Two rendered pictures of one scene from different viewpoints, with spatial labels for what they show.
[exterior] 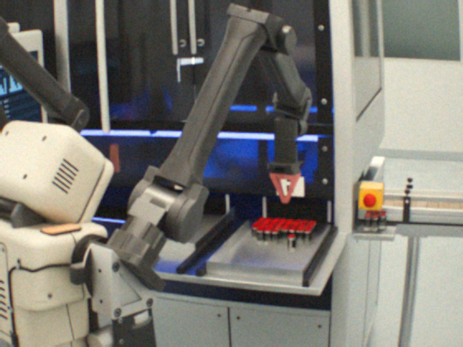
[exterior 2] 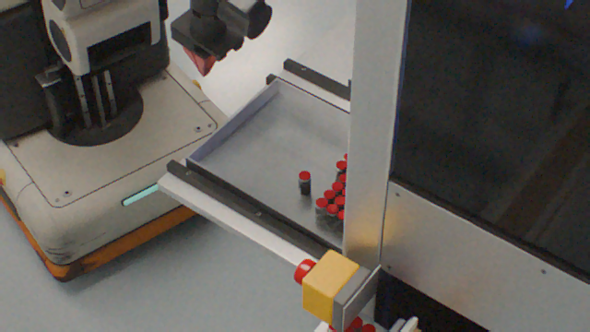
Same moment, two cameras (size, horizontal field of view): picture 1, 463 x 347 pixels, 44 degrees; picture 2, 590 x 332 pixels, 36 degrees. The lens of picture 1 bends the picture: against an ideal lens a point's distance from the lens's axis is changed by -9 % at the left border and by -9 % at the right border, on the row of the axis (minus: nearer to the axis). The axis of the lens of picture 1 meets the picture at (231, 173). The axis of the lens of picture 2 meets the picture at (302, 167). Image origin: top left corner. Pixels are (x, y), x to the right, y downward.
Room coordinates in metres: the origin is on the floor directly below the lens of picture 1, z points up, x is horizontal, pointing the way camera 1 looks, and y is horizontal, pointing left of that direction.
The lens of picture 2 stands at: (1.92, -1.17, 2.08)
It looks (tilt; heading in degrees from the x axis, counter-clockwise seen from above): 47 degrees down; 106
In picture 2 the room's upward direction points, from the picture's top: straight up
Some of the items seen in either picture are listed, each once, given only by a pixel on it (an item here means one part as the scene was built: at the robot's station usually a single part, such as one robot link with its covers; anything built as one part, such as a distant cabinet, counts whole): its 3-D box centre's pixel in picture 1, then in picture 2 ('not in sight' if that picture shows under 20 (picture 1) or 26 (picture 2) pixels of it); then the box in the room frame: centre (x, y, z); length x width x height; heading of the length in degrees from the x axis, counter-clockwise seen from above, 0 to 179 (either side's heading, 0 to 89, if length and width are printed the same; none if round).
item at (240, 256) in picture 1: (272, 248); (307, 163); (1.62, -0.11, 0.90); 0.34 x 0.26 x 0.04; 159
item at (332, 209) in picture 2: (283, 232); (359, 188); (1.73, -0.14, 0.90); 0.18 x 0.02 x 0.05; 69
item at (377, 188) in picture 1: (371, 195); (335, 290); (1.75, -0.42, 0.99); 0.08 x 0.07 x 0.07; 160
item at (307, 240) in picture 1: (281, 235); (348, 183); (1.71, -0.14, 0.90); 0.18 x 0.02 x 0.05; 69
